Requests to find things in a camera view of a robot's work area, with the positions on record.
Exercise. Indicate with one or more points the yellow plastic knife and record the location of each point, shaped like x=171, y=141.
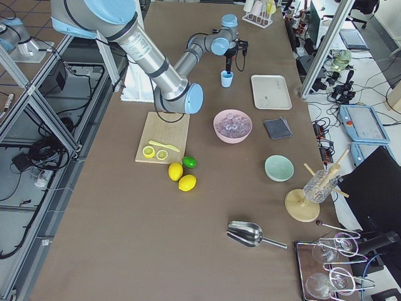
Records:
x=167, y=146

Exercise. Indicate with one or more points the pink bowl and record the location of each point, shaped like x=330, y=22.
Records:
x=220, y=116

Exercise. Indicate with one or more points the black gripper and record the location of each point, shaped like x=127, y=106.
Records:
x=229, y=56

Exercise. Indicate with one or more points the lemon half near knife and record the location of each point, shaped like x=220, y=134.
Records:
x=162, y=154

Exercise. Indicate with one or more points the lemon half at edge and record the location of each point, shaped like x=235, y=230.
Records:
x=148, y=151

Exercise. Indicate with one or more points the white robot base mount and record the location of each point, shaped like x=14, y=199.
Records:
x=138, y=87

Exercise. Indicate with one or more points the light blue cup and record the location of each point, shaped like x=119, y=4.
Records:
x=226, y=78

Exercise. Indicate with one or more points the metal ice scoop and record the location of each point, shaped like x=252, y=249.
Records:
x=250, y=234

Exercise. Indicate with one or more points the whole yellow lemon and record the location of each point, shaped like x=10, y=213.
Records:
x=187, y=182
x=175, y=171

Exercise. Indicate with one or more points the grey folded cloth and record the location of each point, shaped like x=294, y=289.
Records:
x=278, y=128

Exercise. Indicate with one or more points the cream rabbit serving tray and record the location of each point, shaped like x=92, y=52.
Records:
x=270, y=92

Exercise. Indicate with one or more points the green lime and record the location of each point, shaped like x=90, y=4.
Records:
x=189, y=162

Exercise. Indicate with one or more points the clear ice cubes pile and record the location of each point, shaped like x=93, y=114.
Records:
x=234, y=126

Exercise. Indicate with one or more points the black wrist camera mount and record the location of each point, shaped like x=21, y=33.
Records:
x=242, y=46

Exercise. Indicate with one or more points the blue teach pendant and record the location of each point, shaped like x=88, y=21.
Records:
x=362, y=124

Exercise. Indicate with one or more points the clear glass on rack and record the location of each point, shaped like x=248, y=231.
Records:
x=318, y=188

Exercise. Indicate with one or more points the white cup drying rack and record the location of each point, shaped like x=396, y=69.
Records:
x=259, y=13

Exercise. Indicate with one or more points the wooden cutting board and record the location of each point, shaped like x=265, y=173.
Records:
x=174, y=134

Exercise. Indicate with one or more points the black tray with glasses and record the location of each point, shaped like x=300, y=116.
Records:
x=325, y=267

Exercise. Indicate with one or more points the green bowl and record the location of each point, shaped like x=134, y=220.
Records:
x=278, y=168

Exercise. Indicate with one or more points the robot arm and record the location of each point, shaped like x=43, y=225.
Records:
x=118, y=22
x=19, y=44

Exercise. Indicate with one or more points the wooden cup rack stand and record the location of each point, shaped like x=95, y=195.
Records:
x=296, y=203

